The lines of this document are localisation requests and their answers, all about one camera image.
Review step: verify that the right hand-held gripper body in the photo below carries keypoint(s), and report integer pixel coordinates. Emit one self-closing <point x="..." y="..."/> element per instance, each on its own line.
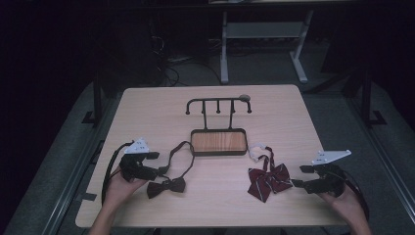
<point x="328" y="181"/>

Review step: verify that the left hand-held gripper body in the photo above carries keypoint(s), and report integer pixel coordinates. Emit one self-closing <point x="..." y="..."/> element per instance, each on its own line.
<point x="132" y="168"/>

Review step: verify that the red striped bow tie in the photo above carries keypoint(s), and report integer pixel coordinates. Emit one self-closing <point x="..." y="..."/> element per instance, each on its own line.
<point x="269" y="181"/>

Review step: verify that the black hook rack wooden tray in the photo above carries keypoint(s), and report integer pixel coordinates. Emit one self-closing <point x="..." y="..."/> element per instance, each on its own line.
<point x="218" y="142"/>

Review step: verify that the person's left hand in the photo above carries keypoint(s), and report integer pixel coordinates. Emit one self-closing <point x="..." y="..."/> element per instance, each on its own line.
<point x="119" y="191"/>

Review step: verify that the person's right hand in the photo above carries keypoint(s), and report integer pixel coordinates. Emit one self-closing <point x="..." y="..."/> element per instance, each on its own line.
<point x="349" y="205"/>

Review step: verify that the grey tape strip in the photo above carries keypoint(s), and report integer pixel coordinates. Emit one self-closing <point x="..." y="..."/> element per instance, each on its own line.
<point x="86" y="197"/>

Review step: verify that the black metal stand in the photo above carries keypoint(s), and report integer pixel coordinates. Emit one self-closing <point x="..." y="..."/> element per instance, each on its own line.
<point x="97" y="98"/>
<point x="367" y="98"/>

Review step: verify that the grey round cap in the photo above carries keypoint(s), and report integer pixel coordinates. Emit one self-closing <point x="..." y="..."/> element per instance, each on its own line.
<point x="244" y="97"/>

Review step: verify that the white metal desk frame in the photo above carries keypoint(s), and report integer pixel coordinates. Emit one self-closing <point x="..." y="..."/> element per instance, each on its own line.
<point x="264" y="30"/>

